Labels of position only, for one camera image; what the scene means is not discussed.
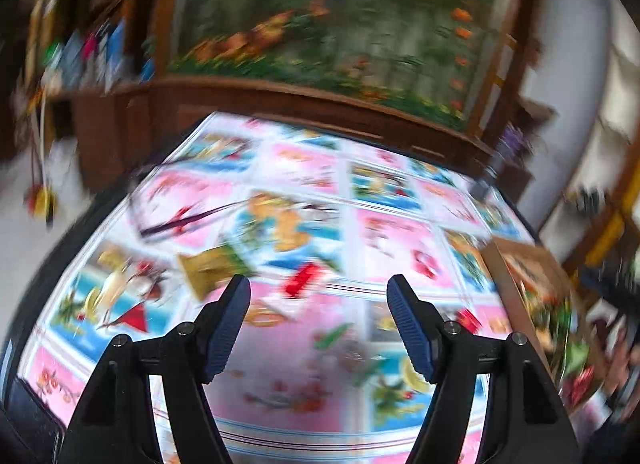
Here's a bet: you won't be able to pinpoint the grey purple flashlight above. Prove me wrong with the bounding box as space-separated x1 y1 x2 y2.
475 124 526 199

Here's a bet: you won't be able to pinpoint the red snack packet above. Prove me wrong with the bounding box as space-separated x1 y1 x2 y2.
455 308 483 335

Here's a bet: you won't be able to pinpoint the blue box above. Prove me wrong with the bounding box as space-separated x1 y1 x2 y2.
102 18 128 94

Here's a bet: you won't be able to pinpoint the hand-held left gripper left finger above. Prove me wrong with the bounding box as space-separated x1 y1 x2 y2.
60 274 252 464

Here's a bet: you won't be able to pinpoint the printed plastic tablecloth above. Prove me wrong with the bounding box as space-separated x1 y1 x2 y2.
15 111 546 464

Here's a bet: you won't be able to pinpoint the wooden cabinet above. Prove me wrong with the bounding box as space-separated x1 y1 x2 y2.
70 0 546 205

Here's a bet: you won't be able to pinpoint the glass display artificial plants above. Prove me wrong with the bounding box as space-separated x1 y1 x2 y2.
167 0 516 129

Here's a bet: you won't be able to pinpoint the green grey shelf item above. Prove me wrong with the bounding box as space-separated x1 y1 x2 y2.
570 186 608 215

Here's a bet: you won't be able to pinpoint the gold green snack packet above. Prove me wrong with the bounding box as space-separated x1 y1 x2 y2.
177 244 256 302

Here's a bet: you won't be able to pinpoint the purple eyeglasses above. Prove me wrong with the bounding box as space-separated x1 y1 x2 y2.
127 194 261 239

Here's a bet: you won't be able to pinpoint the black rectangular object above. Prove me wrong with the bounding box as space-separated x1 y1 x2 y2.
0 374 61 464

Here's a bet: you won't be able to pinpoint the yellow red cleaning tool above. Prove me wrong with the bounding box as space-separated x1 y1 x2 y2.
25 184 58 225

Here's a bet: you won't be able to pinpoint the white red small packet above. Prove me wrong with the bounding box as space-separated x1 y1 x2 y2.
260 261 326 315

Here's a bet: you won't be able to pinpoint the blue plastic bag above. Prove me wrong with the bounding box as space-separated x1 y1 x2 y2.
60 34 83 79

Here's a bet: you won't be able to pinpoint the brown cardboard box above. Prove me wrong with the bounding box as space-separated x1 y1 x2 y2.
482 239 608 415

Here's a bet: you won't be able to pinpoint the small green candy packet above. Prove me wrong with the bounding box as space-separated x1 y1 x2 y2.
312 321 356 350

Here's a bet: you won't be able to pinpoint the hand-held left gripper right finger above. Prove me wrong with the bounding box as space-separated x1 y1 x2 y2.
386 274 581 464

